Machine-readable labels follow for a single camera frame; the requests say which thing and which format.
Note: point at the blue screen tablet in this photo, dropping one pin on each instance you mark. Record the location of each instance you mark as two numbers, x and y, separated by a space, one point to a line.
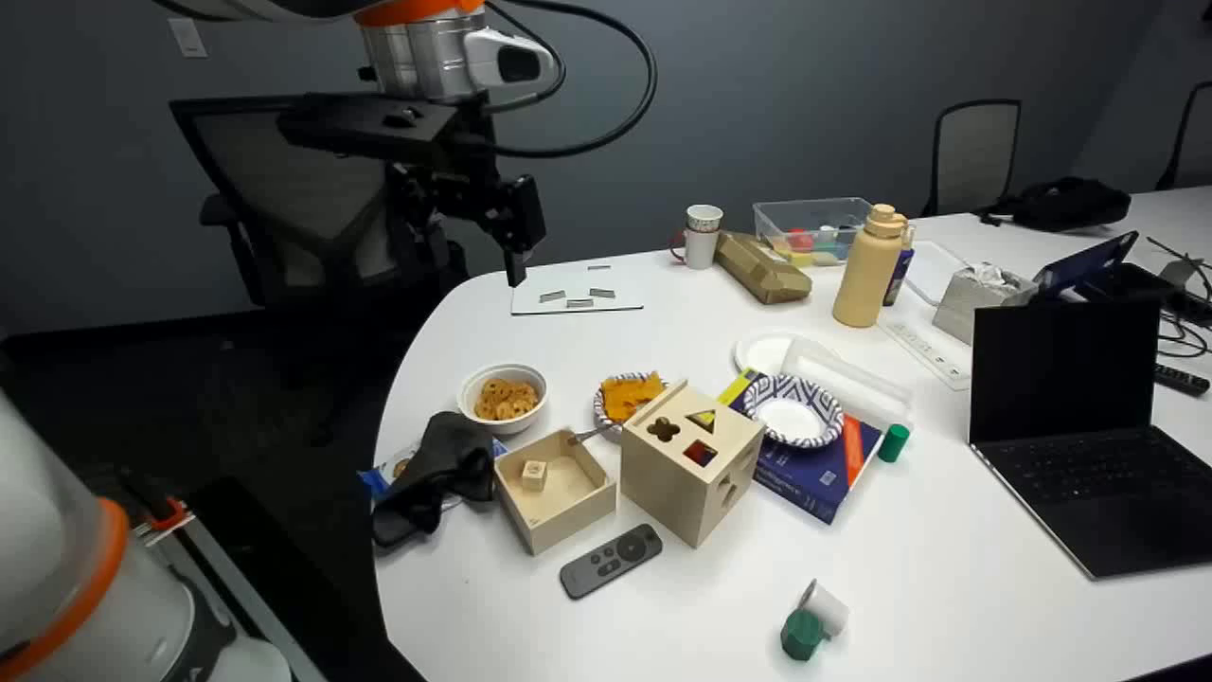
1086 264

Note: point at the white bowl of pretzels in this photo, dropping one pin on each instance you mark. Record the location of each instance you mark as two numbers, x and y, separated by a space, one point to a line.
506 398

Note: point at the wooden shape sorter cube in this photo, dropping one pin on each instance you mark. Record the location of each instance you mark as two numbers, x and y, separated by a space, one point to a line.
688 488

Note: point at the clear long plastic box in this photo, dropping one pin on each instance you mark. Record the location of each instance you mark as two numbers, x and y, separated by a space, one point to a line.
856 386

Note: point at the grey metal strip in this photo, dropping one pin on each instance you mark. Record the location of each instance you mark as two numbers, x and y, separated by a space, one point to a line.
601 294
552 299

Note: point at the white wall plate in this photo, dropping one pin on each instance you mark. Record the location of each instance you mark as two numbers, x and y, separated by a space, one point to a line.
186 41

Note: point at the dark blue book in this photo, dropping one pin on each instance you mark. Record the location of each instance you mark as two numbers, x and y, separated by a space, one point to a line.
807 480

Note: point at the white lidded cup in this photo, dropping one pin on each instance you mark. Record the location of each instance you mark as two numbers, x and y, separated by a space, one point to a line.
703 235

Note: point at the small green cylinder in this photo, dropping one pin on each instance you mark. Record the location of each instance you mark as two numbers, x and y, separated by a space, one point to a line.
897 443

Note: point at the yellow green strip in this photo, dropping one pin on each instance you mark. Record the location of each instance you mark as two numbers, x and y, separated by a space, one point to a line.
738 389

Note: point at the white power strip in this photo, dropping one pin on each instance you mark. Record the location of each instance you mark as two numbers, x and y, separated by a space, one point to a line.
928 353

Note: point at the small printed wooden cube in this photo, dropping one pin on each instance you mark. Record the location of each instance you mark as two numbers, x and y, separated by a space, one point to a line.
536 474

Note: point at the small bowl of orange snacks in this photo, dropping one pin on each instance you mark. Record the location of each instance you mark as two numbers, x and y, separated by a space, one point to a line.
630 398

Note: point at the black bag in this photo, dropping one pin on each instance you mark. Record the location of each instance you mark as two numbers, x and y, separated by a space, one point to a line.
1066 204

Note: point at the clear plastic bin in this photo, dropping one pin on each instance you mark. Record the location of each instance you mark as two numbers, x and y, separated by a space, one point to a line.
815 229

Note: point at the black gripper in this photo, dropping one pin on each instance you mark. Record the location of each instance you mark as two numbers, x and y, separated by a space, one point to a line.
457 204

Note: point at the grey backed office chair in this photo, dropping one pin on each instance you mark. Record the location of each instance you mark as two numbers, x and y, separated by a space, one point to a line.
975 153
1186 134

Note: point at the open wooden box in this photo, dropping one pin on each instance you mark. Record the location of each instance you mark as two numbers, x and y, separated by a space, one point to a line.
572 515

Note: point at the white adapter box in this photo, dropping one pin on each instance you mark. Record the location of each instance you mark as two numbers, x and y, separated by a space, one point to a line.
970 306

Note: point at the robot base stand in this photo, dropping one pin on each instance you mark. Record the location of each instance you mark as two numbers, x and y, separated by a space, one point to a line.
209 564

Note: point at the small black device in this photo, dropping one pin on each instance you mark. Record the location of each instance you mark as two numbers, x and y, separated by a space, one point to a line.
1184 382

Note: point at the tan bottle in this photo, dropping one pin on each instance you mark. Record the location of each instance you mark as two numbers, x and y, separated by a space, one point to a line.
870 278

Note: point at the black cloth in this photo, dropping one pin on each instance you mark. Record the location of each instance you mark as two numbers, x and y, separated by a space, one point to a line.
437 474

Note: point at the blue zip bag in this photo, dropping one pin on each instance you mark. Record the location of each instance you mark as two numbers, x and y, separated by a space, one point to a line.
373 482

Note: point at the black open laptop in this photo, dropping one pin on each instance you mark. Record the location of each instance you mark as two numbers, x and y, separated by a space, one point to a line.
1073 405

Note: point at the black mesh office chair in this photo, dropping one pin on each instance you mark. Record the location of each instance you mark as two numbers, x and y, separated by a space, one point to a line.
291 214

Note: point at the white flat board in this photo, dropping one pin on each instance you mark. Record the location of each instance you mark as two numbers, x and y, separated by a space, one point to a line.
619 307

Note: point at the grey remote control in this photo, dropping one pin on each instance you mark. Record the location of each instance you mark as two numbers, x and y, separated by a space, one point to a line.
611 564

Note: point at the olive brown box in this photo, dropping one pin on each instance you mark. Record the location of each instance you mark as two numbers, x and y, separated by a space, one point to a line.
763 268

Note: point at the metal spoon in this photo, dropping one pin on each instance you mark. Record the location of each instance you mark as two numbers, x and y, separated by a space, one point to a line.
595 434

